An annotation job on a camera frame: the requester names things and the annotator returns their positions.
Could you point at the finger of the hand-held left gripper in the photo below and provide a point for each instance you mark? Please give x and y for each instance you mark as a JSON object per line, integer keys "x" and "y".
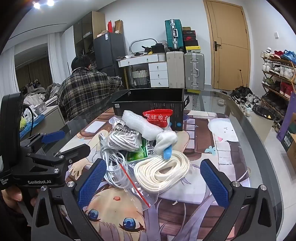
{"x": 53, "y": 136}
{"x": 76, "y": 150}

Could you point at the white slipper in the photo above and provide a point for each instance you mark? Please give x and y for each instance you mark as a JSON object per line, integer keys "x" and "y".
{"x": 221, "y": 102}

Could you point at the oval mirror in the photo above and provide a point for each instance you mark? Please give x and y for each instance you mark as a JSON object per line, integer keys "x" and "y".
{"x": 131, "y": 45}

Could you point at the pile of shoes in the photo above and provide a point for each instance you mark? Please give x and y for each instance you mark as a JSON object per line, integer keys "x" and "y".
{"x": 245, "y": 99}

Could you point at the silver suitcase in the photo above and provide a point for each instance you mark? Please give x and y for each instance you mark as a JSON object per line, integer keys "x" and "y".
{"x": 194, "y": 69}

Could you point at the black red shoe box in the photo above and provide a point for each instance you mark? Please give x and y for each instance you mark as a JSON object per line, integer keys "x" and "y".
{"x": 189, "y": 38}

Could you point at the person's left hand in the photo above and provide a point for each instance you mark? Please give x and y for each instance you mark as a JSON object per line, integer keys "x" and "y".
{"x": 11, "y": 193}

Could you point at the white foam sheet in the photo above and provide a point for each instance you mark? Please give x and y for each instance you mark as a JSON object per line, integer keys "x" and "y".
{"x": 138, "y": 125}

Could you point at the white curtain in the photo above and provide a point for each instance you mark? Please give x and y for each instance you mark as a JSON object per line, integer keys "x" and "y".
{"x": 54, "y": 58}

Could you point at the white desk with drawers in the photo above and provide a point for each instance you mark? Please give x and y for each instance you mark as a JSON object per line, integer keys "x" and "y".
{"x": 158, "y": 74}

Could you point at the black yellow shoe box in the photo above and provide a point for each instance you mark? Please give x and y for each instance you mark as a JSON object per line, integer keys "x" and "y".
{"x": 193, "y": 49}

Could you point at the striped bag of white laces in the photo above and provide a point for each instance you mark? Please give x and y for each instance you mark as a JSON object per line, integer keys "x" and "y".
{"x": 124, "y": 139}

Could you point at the black umbrella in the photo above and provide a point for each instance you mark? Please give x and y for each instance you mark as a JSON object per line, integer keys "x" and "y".
{"x": 241, "y": 89}

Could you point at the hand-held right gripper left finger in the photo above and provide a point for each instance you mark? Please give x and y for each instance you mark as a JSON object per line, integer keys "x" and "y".
{"x": 92, "y": 183}

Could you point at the ceiling lights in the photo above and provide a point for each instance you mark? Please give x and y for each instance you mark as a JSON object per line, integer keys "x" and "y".
{"x": 44, "y": 3}

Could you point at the wooden door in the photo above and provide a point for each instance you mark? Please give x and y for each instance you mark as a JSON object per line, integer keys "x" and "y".
{"x": 231, "y": 46}

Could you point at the brown shoe box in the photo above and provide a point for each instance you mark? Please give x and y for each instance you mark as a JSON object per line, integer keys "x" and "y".
{"x": 186, "y": 28}

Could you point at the grey table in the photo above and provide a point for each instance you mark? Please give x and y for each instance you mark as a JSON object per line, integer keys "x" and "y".
{"x": 50, "y": 118}

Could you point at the printed cartoon table mat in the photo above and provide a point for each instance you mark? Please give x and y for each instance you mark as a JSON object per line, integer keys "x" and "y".
{"x": 203, "y": 143}

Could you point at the purple box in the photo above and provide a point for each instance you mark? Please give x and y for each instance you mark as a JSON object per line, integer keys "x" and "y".
{"x": 289, "y": 120}

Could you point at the person's left forearm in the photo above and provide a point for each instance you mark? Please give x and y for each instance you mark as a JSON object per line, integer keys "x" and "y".
{"x": 11, "y": 222}

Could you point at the wicker basket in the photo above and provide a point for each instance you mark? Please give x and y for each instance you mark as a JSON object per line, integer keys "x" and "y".
{"x": 140, "y": 77}

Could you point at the clear zip bag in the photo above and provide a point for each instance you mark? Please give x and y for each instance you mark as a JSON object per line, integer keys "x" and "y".
{"x": 136, "y": 197}

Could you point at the grey clothes pile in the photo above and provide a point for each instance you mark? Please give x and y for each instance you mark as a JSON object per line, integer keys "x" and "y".
{"x": 39, "y": 92}

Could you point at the beige suitcase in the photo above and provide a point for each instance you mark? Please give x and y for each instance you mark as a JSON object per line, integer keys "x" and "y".
{"x": 175, "y": 69}

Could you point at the green plastic toy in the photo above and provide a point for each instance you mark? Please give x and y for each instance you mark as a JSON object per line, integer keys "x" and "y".
{"x": 23, "y": 122}

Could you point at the teal suitcase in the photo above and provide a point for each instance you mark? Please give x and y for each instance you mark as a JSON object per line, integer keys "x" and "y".
{"x": 173, "y": 34}

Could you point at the dark grey fridge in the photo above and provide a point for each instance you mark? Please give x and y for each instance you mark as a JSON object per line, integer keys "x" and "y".
{"x": 108, "y": 51}

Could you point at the green packet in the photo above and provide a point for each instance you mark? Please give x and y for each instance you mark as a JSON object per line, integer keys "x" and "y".
{"x": 136, "y": 155}

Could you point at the red and white packet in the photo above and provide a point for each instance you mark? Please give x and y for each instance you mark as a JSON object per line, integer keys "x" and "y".
{"x": 157, "y": 120}

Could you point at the tall wooden cabinet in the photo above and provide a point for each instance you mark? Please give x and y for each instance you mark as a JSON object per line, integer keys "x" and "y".
{"x": 89, "y": 27}

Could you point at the brown cardboard box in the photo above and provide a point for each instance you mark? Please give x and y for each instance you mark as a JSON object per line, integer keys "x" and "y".
{"x": 119, "y": 26}

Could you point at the shoe rack with shoes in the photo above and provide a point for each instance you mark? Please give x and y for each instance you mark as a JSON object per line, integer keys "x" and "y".
{"x": 279, "y": 76}

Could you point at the black bag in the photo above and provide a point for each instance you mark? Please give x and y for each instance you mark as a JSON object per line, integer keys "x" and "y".
{"x": 157, "y": 48}

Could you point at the large cardboard box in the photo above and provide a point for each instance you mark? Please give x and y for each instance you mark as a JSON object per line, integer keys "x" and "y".
{"x": 292, "y": 146}

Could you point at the trash bin with black bag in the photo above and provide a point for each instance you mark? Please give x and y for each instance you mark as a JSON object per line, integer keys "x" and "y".
{"x": 262, "y": 120}

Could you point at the black cardboard box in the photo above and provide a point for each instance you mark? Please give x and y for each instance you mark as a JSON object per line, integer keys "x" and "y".
{"x": 150, "y": 102}

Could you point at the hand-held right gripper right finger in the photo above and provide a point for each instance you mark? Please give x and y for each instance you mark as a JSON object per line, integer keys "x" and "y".
{"x": 215, "y": 185}

